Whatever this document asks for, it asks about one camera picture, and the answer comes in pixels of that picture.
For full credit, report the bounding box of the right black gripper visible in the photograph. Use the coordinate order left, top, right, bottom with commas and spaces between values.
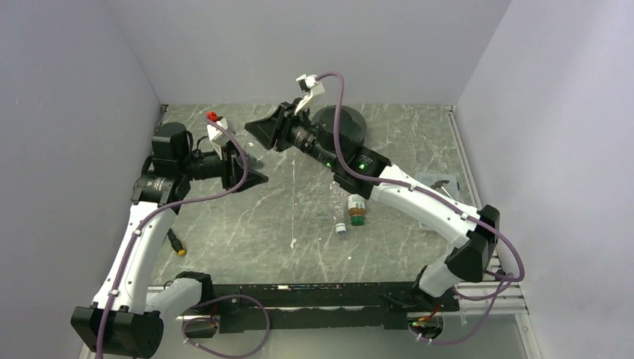
244, 99, 339, 171

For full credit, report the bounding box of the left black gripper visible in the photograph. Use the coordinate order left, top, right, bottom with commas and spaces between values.
179, 138, 268, 193

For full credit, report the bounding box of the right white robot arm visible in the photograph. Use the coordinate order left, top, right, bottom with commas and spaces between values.
244, 102, 499, 310

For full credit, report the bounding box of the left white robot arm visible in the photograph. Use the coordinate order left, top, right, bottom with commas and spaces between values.
70, 119, 268, 358

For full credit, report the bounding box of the clear bottle white cap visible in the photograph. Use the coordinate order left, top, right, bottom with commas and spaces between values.
329, 181, 347, 234

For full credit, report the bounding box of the brown bottle green cap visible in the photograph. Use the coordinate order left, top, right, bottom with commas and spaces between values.
347, 194, 366, 226

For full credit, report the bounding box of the black round disc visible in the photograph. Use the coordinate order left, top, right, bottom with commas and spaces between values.
312, 105, 367, 153

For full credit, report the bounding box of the black yellow screwdriver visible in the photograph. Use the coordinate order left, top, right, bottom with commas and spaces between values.
167, 229, 186, 256

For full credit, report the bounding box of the clear plastic tray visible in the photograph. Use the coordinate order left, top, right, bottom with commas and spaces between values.
415, 172, 461, 202

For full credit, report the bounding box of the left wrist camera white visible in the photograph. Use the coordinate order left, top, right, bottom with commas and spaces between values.
206, 111, 236, 159

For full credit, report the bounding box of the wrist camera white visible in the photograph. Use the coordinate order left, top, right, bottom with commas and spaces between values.
295, 74, 325, 115
206, 111, 236, 159

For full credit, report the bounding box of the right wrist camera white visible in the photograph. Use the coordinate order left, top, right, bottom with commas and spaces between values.
295, 74, 325, 115

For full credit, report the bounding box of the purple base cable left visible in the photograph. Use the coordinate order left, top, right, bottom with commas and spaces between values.
181, 295, 271, 359

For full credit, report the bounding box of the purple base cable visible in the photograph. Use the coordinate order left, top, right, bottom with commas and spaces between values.
181, 295, 271, 359
409, 269, 516, 346

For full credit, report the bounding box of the black base frame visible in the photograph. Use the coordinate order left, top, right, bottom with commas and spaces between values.
185, 281, 460, 334

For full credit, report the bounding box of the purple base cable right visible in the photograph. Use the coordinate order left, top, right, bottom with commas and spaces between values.
409, 269, 516, 346

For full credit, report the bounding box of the aluminium rail right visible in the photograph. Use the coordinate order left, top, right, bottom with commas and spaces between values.
443, 105, 527, 313

